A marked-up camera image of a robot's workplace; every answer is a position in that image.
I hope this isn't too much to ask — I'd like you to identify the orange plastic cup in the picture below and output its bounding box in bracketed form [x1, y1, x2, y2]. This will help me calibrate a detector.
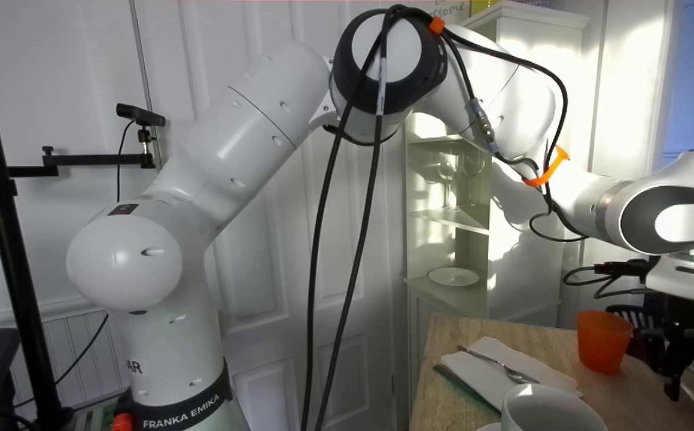
[574, 308, 637, 376]

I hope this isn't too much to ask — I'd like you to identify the metal spoon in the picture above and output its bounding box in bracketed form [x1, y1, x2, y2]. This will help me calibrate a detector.
[454, 343, 543, 386]

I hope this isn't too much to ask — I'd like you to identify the white paper napkin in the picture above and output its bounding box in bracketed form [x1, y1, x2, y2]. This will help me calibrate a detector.
[434, 333, 587, 415]

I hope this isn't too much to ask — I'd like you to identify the green notebook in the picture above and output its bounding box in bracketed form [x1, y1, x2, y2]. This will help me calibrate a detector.
[430, 361, 503, 418]

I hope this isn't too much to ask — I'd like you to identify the small white plate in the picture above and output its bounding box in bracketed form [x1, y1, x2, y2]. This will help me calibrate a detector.
[427, 264, 483, 292]

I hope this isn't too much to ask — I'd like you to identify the white shelf cabinet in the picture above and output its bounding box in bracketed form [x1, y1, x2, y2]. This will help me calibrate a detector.
[399, 0, 593, 322]

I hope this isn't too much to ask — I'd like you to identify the red stop button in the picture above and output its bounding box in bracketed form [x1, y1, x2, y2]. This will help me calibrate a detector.
[107, 410, 137, 431]

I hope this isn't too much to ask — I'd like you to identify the large orange cable clip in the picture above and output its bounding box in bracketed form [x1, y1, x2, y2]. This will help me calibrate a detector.
[523, 143, 574, 191]

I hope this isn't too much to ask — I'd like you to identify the white doorway frame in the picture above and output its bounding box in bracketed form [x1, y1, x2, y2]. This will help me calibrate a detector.
[584, 0, 682, 265]

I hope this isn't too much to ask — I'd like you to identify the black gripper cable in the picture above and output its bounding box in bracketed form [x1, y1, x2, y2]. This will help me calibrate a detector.
[434, 22, 663, 302]

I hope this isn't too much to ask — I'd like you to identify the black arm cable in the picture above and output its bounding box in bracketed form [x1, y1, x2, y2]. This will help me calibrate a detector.
[298, 5, 403, 431]
[314, 31, 391, 431]

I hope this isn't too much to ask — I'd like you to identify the thin black camera cable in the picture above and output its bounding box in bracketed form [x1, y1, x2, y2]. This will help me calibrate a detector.
[10, 118, 138, 412]

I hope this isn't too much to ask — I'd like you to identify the small black camera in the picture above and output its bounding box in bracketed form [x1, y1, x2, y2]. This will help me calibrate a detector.
[113, 100, 170, 128]

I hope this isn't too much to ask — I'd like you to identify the black tripod camera stand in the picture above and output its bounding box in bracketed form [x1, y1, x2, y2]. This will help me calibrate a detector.
[0, 0, 73, 431]

